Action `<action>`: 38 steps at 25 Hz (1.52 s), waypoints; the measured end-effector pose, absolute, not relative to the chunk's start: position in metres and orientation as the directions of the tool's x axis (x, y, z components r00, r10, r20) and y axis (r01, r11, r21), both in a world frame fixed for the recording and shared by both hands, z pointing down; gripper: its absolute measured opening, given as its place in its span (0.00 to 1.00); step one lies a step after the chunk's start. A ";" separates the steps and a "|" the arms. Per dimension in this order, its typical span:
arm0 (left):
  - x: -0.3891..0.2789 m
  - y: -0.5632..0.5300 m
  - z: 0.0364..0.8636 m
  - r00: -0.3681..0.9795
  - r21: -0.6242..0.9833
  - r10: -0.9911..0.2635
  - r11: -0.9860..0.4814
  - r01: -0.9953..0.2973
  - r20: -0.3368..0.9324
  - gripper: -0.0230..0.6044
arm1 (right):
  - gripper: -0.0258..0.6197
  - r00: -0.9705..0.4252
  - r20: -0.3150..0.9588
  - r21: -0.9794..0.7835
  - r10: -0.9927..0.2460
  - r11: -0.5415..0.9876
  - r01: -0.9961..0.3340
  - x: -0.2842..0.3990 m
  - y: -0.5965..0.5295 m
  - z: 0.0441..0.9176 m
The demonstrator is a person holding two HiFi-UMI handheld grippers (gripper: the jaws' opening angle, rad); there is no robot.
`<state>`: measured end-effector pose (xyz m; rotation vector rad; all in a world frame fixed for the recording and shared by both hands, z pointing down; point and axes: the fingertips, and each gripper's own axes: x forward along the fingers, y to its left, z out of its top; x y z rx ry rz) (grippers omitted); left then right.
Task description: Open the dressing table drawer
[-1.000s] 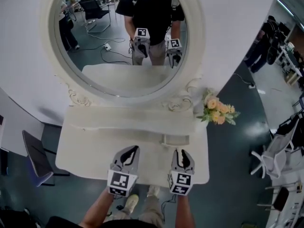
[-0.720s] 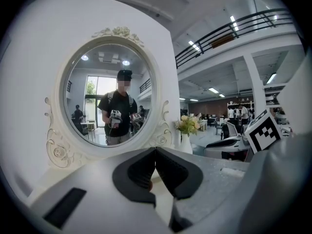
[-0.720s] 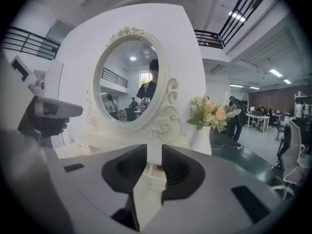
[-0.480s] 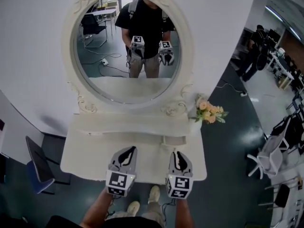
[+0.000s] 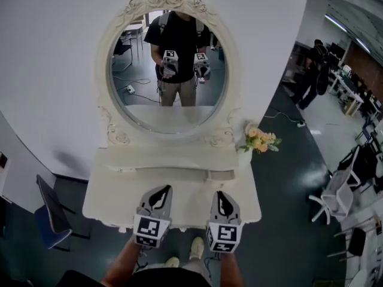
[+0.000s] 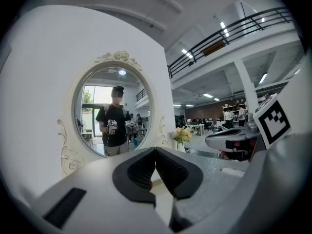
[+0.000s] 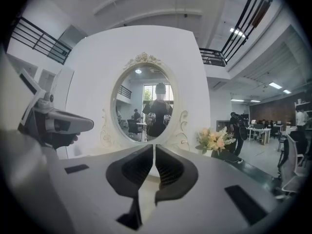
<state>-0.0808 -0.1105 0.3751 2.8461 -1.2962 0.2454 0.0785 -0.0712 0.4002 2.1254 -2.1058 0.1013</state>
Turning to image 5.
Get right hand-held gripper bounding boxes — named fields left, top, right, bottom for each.
left=205, top=191, right=244, bottom=254

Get blue chair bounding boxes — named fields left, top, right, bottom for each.
left=34, top=174, right=91, bottom=252

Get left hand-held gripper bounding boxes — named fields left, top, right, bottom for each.
left=133, top=185, right=174, bottom=248

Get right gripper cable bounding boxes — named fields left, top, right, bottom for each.
left=203, top=251, right=223, bottom=281

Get white vase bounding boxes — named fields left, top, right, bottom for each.
left=236, top=146, right=254, bottom=170

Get person's left forearm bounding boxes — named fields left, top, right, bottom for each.
left=101, top=240, right=142, bottom=284

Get person's right forearm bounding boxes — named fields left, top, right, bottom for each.
left=220, top=249, right=245, bottom=287

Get oval white framed mirror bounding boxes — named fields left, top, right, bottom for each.
left=107, top=9, right=229, bottom=135

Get white dressing table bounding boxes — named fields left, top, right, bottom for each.
left=82, top=0, right=263, bottom=233

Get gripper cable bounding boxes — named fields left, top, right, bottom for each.
left=203, top=251, right=223, bottom=281
left=136, top=248, right=150, bottom=269

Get white desk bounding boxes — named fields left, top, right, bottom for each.
left=330, top=71, right=365, bottom=116

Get white office chair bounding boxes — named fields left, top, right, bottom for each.
left=309, top=152, right=363, bottom=225

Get person's black shirt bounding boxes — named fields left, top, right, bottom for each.
left=56, top=267, right=215, bottom=287

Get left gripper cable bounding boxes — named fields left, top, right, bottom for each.
left=136, top=248, right=150, bottom=269

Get peach flower bouquet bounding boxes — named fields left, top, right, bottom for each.
left=238, top=120, right=282, bottom=154

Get person's beige trousers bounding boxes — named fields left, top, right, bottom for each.
left=155, top=258, right=207, bottom=276

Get dark wooden-legged chair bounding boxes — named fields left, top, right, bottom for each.
left=327, top=227, right=367, bottom=261

